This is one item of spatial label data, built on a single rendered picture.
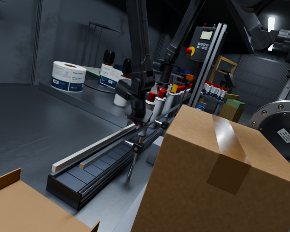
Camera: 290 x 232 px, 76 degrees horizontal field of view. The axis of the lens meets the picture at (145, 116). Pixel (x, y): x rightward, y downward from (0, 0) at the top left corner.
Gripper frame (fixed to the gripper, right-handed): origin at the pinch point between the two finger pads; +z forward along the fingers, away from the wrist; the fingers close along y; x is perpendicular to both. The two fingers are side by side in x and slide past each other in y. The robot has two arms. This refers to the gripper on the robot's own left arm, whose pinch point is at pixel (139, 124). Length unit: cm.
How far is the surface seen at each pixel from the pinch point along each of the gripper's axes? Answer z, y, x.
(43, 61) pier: 151, 281, -125
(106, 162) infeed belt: -12.5, -1.9, 24.6
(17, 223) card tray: -25, 2, 48
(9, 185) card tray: -22, 13, 43
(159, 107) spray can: 5.4, -2.2, -16.8
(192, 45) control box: -2, -1, -65
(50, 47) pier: 135, 279, -149
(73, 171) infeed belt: -19.1, 2.1, 32.8
